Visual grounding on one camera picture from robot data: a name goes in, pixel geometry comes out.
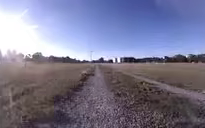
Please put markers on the dry brown grass field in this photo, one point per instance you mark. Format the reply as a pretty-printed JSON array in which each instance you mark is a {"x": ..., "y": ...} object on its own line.
[{"x": 170, "y": 73}]

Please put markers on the grey gravel track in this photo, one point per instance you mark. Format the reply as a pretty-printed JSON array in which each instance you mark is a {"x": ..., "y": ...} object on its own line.
[{"x": 93, "y": 103}]

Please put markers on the distant row of trees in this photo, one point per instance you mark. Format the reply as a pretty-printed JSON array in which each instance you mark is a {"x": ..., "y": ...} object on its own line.
[{"x": 176, "y": 58}]

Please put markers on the distant white building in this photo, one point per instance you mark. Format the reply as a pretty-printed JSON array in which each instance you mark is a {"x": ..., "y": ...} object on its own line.
[{"x": 116, "y": 60}]

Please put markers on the distant thin pole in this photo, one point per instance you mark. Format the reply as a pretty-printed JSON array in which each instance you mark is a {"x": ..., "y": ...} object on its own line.
[{"x": 91, "y": 56}]

